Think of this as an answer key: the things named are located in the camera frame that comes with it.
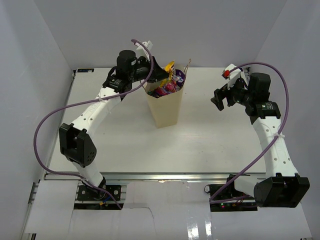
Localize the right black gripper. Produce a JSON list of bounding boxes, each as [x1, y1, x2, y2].
[[211, 77, 254, 111]]

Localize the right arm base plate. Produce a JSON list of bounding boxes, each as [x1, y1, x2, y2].
[[203, 184, 254, 201]]

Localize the aluminium frame rail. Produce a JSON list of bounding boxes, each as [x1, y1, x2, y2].
[[43, 172, 268, 182]]

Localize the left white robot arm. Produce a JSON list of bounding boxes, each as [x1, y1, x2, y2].
[[59, 50, 169, 200]]

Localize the yellow snack pack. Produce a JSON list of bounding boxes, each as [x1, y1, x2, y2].
[[164, 60, 175, 83]]

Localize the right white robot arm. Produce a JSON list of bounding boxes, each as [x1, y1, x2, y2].
[[211, 73, 310, 208]]

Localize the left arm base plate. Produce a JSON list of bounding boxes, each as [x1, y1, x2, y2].
[[76, 184, 122, 201]]

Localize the purple pink gummy bag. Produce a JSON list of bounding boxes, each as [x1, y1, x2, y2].
[[153, 70, 186, 96]]

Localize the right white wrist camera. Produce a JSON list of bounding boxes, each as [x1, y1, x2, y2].
[[221, 64, 242, 90]]

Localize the left blue table label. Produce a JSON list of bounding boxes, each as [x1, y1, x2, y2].
[[77, 68, 95, 73]]

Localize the beige paper bag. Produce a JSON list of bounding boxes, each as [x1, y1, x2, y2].
[[144, 63, 190, 128]]

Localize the dark blue snack bag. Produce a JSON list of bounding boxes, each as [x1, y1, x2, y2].
[[147, 90, 164, 99]]

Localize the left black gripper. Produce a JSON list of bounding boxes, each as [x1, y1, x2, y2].
[[128, 56, 170, 84]]

